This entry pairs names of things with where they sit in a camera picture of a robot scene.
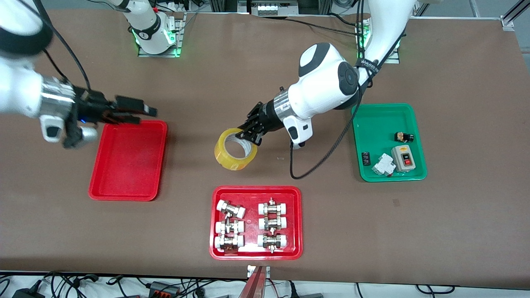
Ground aluminium frame profile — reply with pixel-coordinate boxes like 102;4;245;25
500;0;530;30

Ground red plastic tray with valves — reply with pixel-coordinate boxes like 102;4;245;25
209;185;304;261

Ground tilted metal valve white caps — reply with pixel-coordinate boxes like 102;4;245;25
217;199;246;219

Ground black table cable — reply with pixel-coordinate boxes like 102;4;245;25
286;12;365;36

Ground grey push button switch box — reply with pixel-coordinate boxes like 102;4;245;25
391;145;416;173

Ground white circuit breaker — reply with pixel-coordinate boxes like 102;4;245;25
371;153;395;177

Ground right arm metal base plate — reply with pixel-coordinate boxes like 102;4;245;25
138;12;183;58

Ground green plastic tray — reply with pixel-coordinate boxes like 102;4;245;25
352;103;428;182

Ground yellow packing tape roll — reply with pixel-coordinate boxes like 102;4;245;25
214;128;258;171

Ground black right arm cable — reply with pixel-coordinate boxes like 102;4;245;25
33;0;92;91

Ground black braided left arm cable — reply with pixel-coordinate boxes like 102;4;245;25
289;25;408;180

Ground black box orange connectors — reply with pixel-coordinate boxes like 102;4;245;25
147;281;181;297

